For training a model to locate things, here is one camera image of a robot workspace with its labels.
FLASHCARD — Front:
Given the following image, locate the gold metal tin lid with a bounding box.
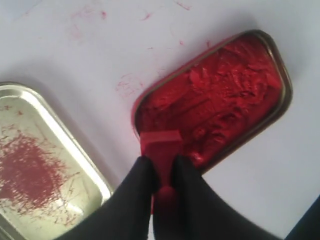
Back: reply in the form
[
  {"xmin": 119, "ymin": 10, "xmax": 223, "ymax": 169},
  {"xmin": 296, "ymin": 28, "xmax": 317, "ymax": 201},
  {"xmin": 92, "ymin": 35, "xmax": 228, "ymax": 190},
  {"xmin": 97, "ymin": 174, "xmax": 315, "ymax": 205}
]
[{"xmin": 0, "ymin": 82, "xmax": 112, "ymax": 240}]

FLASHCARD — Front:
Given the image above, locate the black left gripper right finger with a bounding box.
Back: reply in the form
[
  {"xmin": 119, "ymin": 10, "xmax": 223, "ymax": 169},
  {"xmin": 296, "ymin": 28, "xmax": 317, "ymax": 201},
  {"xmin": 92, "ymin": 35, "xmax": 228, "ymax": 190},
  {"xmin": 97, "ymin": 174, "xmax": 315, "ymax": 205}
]
[{"xmin": 153, "ymin": 155, "xmax": 278, "ymax": 240}]

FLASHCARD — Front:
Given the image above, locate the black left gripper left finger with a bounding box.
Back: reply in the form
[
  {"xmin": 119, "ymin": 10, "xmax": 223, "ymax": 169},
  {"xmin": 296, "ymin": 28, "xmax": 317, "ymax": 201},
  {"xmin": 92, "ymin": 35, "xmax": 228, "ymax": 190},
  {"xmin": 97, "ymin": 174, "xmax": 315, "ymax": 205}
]
[{"xmin": 60, "ymin": 156, "xmax": 157, "ymax": 240}]

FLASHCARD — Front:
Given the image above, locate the red ink paste tin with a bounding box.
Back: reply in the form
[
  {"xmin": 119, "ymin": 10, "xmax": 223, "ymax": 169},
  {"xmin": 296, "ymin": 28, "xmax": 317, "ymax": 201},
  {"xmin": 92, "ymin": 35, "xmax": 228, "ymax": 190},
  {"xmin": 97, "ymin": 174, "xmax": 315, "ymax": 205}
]
[{"xmin": 131, "ymin": 29, "xmax": 293, "ymax": 173}]

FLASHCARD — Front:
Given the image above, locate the red plastic stamp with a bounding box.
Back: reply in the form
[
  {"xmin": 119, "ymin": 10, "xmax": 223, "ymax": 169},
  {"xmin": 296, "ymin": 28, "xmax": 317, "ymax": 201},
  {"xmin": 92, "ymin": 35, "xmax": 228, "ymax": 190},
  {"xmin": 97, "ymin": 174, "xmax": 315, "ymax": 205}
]
[{"xmin": 139, "ymin": 130, "xmax": 183, "ymax": 214}]

